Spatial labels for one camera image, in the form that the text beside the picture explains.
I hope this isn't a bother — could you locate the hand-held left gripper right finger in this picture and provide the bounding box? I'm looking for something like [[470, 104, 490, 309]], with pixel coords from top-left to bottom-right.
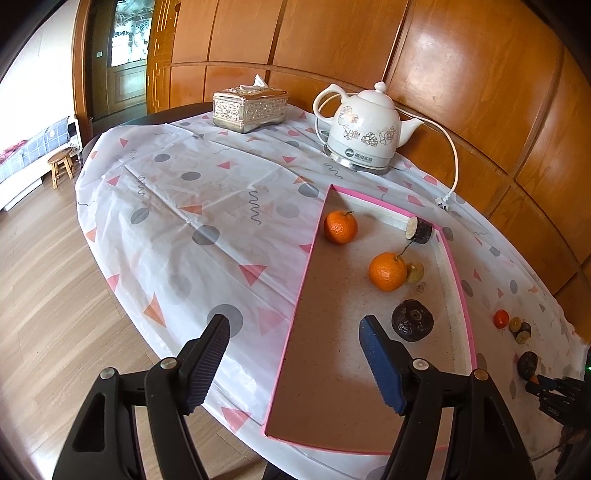
[[359, 315, 536, 480]]

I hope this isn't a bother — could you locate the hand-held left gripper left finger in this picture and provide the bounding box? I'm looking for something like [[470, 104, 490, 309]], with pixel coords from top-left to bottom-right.
[[53, 314, 230, 480]]

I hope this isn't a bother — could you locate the small dark round fruit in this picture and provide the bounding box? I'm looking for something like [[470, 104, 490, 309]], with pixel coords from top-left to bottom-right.
[[517, 352, 539, 380]]

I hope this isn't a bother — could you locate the large dark round fruit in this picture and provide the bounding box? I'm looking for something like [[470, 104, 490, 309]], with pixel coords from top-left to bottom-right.
[[392, 299, 435, 343]]

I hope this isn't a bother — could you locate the pink shallow cardboard box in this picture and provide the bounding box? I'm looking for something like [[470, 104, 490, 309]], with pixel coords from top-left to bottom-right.
[[261, 184, 478, 457]]

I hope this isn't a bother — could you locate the large orange with stem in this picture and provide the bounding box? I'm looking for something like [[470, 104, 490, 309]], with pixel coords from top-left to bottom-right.
[[368, 240, 413, 292]]

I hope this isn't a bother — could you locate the dark cylinder piece pale face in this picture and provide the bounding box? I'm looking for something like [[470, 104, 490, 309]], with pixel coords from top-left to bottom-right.
[[406, 217, 433, 244]]

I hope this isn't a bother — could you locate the small orange tangerine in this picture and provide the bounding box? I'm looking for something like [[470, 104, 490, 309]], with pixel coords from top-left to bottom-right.
[[323, 210, 359, 245]]

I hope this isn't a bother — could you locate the white patterned tablecloth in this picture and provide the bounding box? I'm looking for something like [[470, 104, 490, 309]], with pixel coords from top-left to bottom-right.
[[74, 108, 591, 480]]

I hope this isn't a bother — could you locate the silver kettle base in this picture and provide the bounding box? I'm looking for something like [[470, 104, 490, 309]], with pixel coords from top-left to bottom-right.
[[323, 141, 391, 176]]

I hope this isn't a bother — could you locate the white floral ceramic kettle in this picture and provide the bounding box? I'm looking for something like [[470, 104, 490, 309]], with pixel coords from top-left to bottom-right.
[[313, 81, 424, 167]]

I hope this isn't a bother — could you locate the small wooden stool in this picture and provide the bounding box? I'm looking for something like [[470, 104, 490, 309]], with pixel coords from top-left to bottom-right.
[[48, 150, 75, 190]]

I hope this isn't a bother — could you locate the silver embossed tissue box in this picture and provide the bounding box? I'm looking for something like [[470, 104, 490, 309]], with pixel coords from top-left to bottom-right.
[[212, 88, 289, 134]]

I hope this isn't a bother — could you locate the blue plaid sofa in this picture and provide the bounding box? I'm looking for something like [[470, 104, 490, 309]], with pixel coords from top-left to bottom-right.
[[0, 115, 84, 213]]

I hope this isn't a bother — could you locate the wooden glass door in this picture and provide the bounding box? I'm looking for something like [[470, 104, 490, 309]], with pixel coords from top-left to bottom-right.
[[85, 0, 153, 123]]

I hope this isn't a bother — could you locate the white power cable with plug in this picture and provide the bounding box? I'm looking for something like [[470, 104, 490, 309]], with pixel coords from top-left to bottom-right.
[[392, 108, 459, 210]]

